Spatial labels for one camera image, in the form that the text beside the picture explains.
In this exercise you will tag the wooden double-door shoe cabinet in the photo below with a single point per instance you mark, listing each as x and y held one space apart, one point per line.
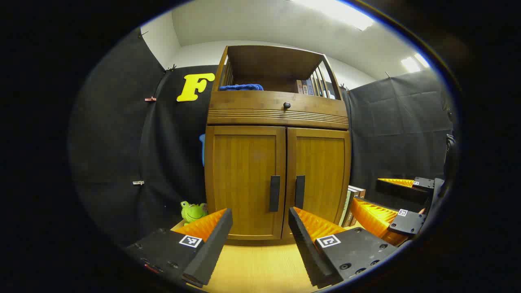
276 118

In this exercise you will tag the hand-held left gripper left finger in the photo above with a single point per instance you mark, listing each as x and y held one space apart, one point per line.
211 248

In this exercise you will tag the blue folded cloth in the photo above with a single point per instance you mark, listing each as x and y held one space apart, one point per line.
241 87

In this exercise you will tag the upright books beside cabinet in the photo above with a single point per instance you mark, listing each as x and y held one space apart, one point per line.
352 203

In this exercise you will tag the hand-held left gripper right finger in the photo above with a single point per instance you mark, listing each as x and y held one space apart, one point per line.
305 248

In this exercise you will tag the small ceiling light panel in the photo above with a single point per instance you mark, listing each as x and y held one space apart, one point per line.
412 64

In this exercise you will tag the row of books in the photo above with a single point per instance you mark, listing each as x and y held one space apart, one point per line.
307 86

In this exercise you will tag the large ceiling light panel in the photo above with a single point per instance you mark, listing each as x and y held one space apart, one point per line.
338 12

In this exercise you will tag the black backdrop cloth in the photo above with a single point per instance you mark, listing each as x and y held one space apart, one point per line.
114 142

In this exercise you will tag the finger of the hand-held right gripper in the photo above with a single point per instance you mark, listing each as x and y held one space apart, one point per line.
376 219
401 193

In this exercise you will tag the wooden cabinet drawer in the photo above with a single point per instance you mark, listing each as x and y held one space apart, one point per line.
252 108

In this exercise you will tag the wooden shoe cabinet door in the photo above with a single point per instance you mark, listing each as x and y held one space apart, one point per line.
323 167
242 171

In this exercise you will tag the green frog plush toy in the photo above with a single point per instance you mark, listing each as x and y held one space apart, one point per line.
193 212

